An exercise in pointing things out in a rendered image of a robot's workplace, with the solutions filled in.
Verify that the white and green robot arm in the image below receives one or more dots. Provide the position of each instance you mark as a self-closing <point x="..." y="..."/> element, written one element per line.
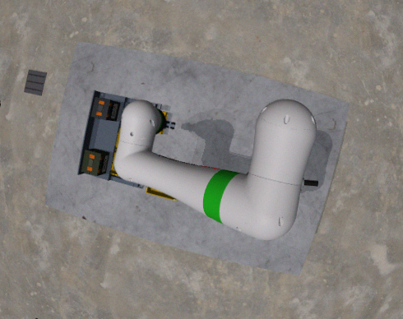
<point x="262" y="204"/>

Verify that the dark blue-grey metal shelf rack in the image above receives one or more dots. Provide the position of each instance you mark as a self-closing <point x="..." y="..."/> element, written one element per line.
<point x="103" y="134"/>

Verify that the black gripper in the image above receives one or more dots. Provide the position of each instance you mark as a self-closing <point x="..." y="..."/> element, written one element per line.
<point x="172" y="125"/>

